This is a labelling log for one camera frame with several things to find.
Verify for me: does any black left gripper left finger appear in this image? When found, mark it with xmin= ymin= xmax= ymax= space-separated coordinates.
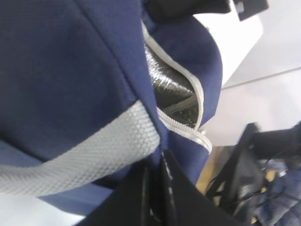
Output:
xmin=75 ymin=164 xmax=151 ymax=226

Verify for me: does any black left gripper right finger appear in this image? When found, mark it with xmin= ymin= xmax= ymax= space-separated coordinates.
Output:
xmin=160 ymin=150 xmax=235 ymax=226

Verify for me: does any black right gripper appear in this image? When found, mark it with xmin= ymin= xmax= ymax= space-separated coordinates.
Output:
xmin=206 ymin=123 xmax=301 ymax=226

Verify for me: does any navy blue lunch bag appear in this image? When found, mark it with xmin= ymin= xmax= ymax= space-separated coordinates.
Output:
xmin=0 ymin=0 xmax=212 ymax=220

